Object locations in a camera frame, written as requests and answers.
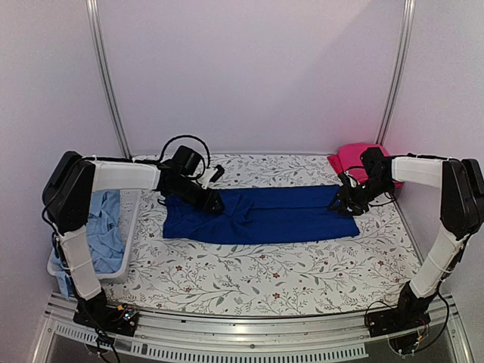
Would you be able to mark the aluminium corner post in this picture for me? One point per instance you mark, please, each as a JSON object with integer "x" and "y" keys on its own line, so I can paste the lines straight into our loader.
{"x": 94, "y": 19}
{"x": 398, "y": 69}

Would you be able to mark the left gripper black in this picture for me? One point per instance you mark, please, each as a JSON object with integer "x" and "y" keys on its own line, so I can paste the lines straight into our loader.
{"x": 209, "y": 202}

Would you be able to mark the left aluminium corner post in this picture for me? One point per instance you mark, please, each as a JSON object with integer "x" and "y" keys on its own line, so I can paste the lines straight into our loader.
{"x": 94, "y": 19}

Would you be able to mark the floral table mat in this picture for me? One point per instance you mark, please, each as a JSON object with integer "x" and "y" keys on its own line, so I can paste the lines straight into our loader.
{"x": 320, "y": 277}

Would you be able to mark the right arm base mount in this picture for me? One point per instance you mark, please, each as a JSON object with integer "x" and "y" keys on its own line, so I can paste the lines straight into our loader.
{"x": 382, "y": 319}

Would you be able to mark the light blue shirt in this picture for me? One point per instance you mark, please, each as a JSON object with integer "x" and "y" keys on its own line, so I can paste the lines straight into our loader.
{"x": 103, "y": 235}

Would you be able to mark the right aluminium corner post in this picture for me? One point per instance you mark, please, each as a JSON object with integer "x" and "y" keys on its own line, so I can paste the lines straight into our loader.
{"x": 398, "y": 69}

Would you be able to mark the white plastic laundry basket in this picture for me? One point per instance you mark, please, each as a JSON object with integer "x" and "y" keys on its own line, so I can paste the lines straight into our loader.
{"x": 128, "y": 213}

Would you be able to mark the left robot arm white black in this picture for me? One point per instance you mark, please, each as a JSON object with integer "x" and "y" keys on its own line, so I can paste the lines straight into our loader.
{"x": 68, "y": 192}

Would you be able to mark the folded pink garment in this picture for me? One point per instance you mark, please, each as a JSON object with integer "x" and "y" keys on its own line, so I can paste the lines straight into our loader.
{"x": 348, "y": 165}

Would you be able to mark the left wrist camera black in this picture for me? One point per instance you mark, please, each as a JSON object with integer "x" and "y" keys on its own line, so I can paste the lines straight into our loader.
{"x": 186, "y": 160}

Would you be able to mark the aluminium front rail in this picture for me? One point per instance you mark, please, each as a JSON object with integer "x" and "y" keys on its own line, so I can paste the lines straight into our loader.
{"x": 164, "y": 336}

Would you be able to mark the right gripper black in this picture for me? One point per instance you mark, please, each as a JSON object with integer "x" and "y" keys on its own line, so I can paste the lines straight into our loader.
{"x": 346, "y": 201}

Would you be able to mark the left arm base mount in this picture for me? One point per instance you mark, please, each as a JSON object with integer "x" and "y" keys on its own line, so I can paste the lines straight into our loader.
{"x": 121, "y": 319}

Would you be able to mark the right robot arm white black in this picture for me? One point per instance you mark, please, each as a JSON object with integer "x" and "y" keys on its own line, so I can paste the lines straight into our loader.
{"x": 460, "y": 183}

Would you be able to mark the blue printed t-shirt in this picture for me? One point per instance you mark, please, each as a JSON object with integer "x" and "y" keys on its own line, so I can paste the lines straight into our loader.
{"x": 261, "y": 216}

